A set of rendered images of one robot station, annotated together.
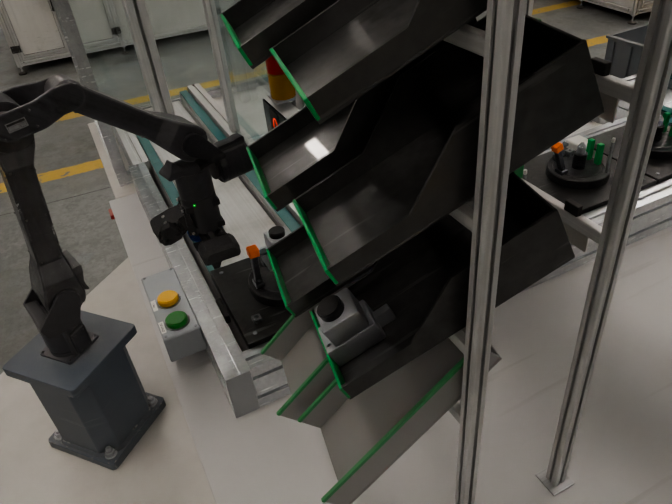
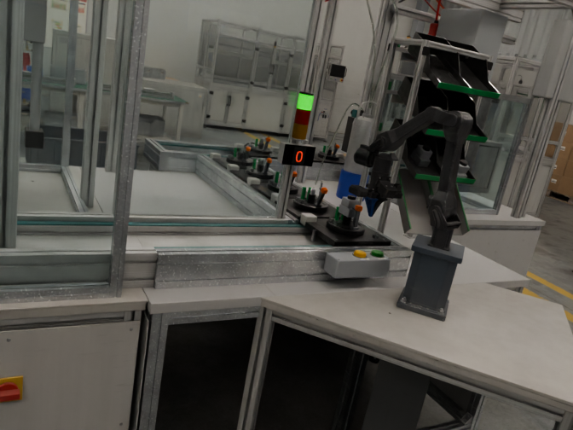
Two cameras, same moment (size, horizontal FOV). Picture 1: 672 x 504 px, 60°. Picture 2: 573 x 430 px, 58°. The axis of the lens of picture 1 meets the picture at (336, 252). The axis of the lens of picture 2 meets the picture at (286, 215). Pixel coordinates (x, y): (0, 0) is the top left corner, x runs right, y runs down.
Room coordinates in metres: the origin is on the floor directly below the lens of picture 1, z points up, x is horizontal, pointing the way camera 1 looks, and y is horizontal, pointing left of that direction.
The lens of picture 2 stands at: (1.35, 1.86, 1.50)
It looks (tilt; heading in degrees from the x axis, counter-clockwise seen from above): 16 degrees down; 262
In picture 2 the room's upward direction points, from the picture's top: 11 degrees clockwise
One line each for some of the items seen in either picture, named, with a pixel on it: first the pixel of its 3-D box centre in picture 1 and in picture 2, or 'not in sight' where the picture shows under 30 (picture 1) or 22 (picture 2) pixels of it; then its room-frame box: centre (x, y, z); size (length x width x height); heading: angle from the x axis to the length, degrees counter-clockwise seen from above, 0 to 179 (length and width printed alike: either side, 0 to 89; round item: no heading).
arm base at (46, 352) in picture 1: (64, 332); (442, 235); (0.68, 0.43, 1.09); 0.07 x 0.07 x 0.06; 64
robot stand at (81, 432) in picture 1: (91, 387); (431, 276); (0.68, 0.43, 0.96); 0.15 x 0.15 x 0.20; 64
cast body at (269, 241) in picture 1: (284, 243); (348, 204); (0.89, 0.09, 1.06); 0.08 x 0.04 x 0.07; 113
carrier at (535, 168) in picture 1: (580, 157); not in sight; (1.18, -0.58, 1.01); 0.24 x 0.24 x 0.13; 23
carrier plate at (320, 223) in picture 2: (286, 286); (344, 231); (0.89, 0.10, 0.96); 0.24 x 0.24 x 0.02; 23
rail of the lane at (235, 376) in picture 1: (181, 258); (296, 262); (1.08, 0.35, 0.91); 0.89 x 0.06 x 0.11; 23
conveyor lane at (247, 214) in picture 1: (250, 230); (264, 242); (1.17, 0.20, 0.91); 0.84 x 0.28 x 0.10; 23
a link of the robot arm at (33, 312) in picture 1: (50, 300); (444, 217); (0.68, 0.43, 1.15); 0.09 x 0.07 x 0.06; 37
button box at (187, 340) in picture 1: (172, 311); (357, 264); (0.88, 0.34, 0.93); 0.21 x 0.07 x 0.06; 23
